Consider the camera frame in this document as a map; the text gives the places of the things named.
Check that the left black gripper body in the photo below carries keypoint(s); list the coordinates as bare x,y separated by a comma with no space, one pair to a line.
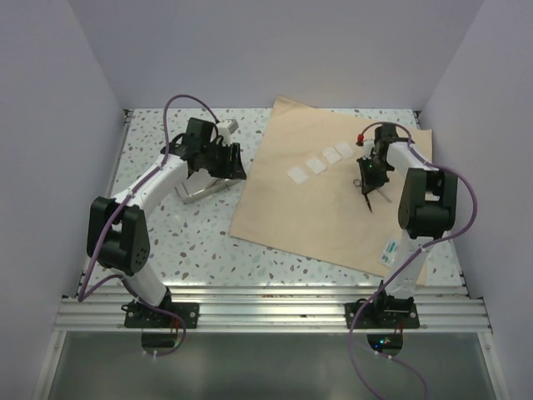
217,152

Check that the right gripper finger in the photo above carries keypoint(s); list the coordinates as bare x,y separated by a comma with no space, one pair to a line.
380,179
367,172

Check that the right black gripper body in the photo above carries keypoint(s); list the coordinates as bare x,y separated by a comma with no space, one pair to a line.
381,165

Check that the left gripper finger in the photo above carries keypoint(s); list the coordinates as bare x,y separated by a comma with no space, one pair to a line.
235,169
210,169

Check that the steel tweezers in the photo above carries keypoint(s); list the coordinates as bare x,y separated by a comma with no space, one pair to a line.
368,203

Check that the white gauze pad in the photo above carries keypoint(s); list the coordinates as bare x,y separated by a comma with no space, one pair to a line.
316,165
345,149
331,155
297,175

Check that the stainless steel tray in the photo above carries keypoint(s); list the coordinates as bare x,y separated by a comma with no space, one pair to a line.
190,192

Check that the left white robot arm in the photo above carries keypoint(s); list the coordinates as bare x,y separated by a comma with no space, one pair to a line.
118,237

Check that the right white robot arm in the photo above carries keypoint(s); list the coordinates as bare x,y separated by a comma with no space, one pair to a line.
427,206

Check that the beige cloth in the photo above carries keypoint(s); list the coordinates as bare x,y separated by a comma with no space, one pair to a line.
326,217

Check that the green white packet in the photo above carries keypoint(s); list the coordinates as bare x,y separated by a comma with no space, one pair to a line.
388,254

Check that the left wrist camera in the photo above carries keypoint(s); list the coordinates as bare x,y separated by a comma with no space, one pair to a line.
227,127

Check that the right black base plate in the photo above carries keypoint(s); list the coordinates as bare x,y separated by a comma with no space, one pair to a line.
389,314

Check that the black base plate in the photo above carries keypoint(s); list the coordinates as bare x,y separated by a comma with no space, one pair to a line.
181,314
389,314

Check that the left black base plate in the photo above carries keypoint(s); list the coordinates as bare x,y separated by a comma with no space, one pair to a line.
181,314

